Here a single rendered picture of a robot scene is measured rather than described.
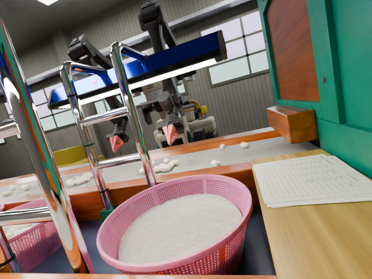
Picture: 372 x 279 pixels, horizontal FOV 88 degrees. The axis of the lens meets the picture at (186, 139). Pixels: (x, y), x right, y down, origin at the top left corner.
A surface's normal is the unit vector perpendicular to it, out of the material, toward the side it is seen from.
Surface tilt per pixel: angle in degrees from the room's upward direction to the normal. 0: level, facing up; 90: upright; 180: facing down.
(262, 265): 0
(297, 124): 90
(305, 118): 90
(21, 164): 90
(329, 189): 0
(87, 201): 90
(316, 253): 0
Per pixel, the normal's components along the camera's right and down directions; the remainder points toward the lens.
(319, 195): -0.24, -0.96
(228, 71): -0.25, 0.21
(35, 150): 0.40, 0.04
